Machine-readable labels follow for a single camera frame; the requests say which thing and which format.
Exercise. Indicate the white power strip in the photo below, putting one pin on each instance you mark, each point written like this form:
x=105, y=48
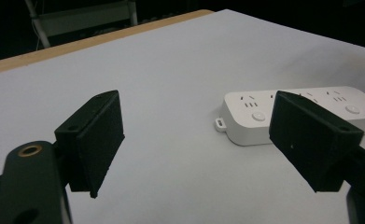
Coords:
x=248, y=121

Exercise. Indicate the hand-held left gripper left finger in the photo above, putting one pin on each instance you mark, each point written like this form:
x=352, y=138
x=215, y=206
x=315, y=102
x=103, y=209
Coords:
x=91, y=140

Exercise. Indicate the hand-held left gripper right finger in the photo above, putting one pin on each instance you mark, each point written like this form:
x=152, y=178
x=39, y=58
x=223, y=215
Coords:
x=307, y=137

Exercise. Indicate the metal stand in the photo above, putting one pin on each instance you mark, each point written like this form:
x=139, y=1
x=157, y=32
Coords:
x=83, y=21

